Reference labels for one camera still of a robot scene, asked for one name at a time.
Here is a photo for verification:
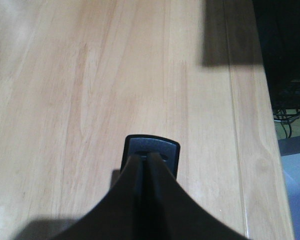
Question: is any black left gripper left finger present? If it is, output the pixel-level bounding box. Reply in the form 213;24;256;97
52;155;143;240

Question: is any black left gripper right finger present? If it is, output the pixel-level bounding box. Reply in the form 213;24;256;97
146;153;245;240

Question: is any wooden desk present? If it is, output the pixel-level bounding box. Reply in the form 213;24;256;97
0;0;294;240

